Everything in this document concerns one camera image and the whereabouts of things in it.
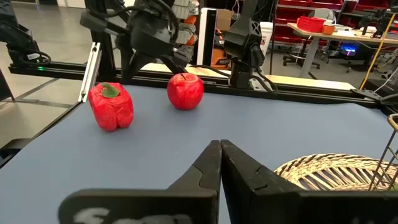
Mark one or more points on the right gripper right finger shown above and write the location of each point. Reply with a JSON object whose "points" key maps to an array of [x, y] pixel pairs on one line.
{"points": [[280, 208]]}

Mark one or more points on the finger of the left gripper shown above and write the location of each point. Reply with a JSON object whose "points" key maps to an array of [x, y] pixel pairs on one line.
{"points": [[172, 63], [128, 67]]}

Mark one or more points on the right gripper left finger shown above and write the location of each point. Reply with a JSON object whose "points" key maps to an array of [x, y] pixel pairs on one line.
{"points": [[186, 203]]}

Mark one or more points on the red apple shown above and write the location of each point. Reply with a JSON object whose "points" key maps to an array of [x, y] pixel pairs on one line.
{"points": [[185, 91]]}

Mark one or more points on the red bell pepper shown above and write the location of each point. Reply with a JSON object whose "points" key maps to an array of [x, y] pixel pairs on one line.
{"points": [[112, 109]]}

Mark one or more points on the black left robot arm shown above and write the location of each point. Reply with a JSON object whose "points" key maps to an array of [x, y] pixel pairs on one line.
{"points": [[244, 40]]}

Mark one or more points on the woven wicker basket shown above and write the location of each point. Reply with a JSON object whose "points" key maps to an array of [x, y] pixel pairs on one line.
{"points": [[326, 174]]}

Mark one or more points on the silver aluminium extrusion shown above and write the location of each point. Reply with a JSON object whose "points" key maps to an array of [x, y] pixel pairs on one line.
{"points": [[90, 71]]}

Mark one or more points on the shelf with orange grey items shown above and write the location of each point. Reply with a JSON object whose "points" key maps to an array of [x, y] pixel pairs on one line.
{"points": [[186, 21]]}

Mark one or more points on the white and black upright panel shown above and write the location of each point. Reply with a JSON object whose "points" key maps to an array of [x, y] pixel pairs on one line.
{"points": [[206, 35]]}

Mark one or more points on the orange shop vacuum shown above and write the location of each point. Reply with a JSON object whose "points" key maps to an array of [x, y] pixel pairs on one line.
{"points": [[219, 57]]}

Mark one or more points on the cardboard box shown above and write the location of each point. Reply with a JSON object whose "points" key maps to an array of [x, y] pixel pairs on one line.
{"points": [[224, 18]]}

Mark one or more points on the blue table mat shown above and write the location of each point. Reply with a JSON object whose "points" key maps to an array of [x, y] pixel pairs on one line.
{"points": [[217, 124]]}

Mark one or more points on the white trash bin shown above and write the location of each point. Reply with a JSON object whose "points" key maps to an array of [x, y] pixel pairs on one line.
{"points": [[266, 32]]}

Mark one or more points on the red bin storage rack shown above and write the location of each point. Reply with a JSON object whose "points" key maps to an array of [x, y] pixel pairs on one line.
{"points": [[289, 15]]}

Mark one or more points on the plywood side board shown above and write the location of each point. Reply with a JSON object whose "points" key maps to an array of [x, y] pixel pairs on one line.
{"points": [[311, 82]]}

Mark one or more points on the red plastic bin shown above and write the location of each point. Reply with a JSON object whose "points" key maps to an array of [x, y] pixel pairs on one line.
{"points": [[310, 24]]}

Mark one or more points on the grey office chair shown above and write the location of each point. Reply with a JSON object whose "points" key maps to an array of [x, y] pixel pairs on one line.
{"points": [[323, 14]]}

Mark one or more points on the small orange bin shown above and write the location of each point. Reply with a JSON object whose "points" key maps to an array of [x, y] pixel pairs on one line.
{"points": [[328, 29]]}

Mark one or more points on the wooden top workbench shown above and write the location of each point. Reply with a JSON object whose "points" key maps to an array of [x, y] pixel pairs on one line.
{"points": [[357, 37]]}

